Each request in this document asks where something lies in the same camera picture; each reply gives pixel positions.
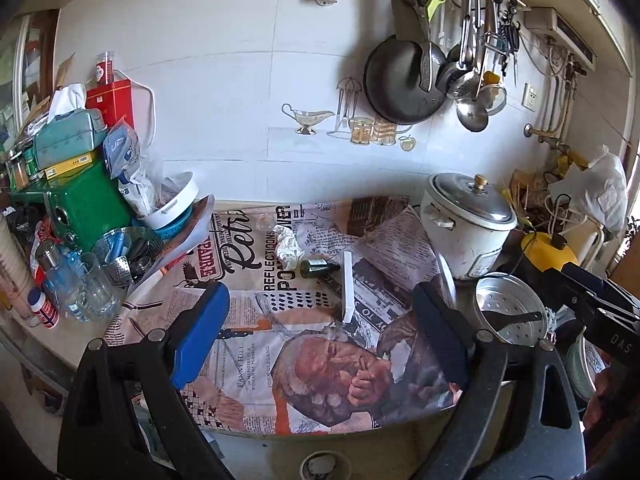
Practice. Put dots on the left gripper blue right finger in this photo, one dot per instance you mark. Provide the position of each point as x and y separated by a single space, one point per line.
447 331

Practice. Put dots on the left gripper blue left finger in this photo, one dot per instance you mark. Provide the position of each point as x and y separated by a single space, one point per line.
194 331

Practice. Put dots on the small dark glass bottle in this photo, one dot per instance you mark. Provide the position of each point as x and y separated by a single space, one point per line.
317 268

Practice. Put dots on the small trash bin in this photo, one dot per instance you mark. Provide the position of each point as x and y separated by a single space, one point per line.
325 465

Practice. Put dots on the person's right hand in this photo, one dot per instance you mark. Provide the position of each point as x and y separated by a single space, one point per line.
610 400

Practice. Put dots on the black rice spoon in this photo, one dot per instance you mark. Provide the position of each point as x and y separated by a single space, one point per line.
499 321

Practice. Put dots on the aluminium steamer pot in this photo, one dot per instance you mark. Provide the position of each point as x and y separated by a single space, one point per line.
508 294

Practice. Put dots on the yellow black appliance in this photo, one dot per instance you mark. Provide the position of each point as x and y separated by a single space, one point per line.
544 251

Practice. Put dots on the clear glass mug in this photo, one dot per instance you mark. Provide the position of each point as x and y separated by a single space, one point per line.
101 297

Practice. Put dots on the white rice cooker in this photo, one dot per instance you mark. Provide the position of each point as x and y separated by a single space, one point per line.
467 220

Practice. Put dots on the blue plastic colander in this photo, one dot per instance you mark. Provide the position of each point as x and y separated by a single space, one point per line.
174 227

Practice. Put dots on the newspaper sheet table cover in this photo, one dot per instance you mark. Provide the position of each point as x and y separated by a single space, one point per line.
284 363

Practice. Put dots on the white plastic bag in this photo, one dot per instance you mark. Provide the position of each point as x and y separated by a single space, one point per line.
599 191

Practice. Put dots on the crumpled white paper ball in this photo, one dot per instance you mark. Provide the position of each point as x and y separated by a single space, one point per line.
288 251

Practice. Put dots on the clear plastic water bottle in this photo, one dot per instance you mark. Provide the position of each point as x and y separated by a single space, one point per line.
64 282

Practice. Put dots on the white red-label pill bottle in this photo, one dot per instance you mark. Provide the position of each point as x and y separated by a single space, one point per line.
43 308

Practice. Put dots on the white round bowl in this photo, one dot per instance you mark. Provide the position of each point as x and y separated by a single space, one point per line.
177 194

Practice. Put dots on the green metal box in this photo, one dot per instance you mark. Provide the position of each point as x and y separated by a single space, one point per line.
84 205

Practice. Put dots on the hanging steel ladle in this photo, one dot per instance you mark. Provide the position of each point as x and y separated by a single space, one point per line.
470 111

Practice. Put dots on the teal tissue box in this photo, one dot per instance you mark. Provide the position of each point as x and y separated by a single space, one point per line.
76 133

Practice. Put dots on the black hanging frying pan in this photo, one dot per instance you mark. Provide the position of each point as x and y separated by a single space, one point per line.
391 78

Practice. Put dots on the red carton box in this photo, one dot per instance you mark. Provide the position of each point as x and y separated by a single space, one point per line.
111 93

